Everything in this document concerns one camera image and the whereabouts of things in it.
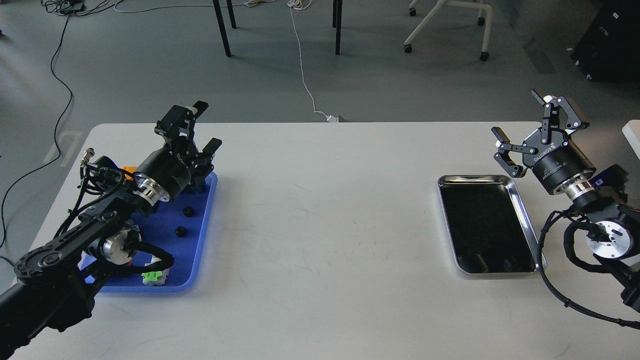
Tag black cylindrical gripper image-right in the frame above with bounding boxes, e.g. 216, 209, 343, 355
491, 89, 596, 195

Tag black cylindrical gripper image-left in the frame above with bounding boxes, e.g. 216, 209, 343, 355
134, 101, 223, 204

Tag small black gear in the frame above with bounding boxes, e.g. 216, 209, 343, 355
182, 206, 195, 218
174, 226, 188, 239

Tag blue plastic tray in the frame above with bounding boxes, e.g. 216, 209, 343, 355
100, 172, 218, 294

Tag silver metal tray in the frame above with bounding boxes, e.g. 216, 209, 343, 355
438, 174, 547, 276

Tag orange push button box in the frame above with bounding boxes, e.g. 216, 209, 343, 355
121, 165, 137, 182

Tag white rolling chair base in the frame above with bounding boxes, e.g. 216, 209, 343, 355
403, 0, 494, 62

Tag black equipment case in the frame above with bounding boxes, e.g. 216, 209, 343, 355
570, 0, 640, 82

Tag black table legs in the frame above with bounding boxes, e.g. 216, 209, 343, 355
212, 0, 344, 58

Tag green white selector switch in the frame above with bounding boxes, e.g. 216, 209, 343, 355
141, 268, 170, 287

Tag white power cable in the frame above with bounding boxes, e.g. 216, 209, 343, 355
287, 0, 332, 121

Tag black floor cable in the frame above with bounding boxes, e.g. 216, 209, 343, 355
0, 0, 117, 251

